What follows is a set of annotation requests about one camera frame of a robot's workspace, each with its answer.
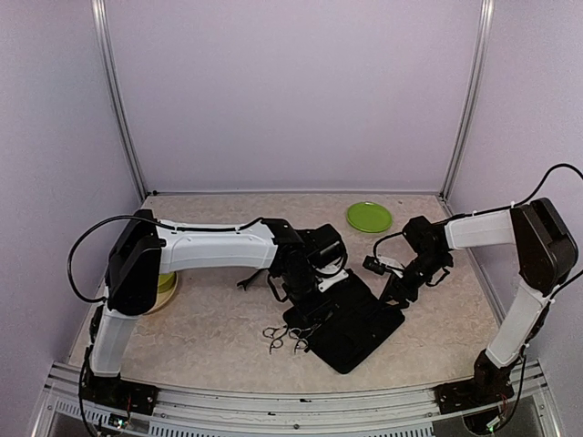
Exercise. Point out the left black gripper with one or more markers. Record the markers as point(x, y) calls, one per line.
point(303, 309)

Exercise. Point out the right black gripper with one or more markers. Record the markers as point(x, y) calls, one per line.
point(393, 289)

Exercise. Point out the silver scissors black blades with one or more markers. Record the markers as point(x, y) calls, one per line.
point(300, 339)

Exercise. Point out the black tool pouch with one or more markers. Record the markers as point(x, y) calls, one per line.
point(344, 324)

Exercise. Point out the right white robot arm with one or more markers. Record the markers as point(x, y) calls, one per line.
point(546, 253)

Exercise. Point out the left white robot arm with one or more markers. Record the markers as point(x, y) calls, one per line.
point(307, 260)

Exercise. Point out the black hair clip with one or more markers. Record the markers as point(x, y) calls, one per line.
point(246, 283)

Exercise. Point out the silver scissors near pouch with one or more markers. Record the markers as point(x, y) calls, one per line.
point(276, 336)

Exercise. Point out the green plate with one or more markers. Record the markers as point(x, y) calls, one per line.
point(369, 217)

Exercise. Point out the green bowl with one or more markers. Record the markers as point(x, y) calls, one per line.
point(166, 282)

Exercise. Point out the beige plate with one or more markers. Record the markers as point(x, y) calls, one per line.
point(163, 298)

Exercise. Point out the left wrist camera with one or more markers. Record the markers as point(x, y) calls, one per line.
point(324, 283)

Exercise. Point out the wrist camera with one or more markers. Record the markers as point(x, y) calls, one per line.
point(324, 283)
point(374, 265)

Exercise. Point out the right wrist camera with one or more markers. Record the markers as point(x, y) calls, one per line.
point(374, 265)

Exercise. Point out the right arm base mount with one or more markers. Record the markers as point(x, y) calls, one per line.
point(467, 394)

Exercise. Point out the front aluminium rail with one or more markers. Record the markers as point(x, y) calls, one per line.
point(408, 411)

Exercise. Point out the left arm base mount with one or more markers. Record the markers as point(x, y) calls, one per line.
point(119, 394)

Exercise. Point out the right aluminium frame post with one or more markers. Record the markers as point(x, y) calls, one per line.
point(487, 8)

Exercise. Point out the aluminium frame post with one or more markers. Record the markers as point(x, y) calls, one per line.
point(487, 8)
point(99, 13)

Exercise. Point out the left aluminium frame post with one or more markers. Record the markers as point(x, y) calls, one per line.
point(99, 13)

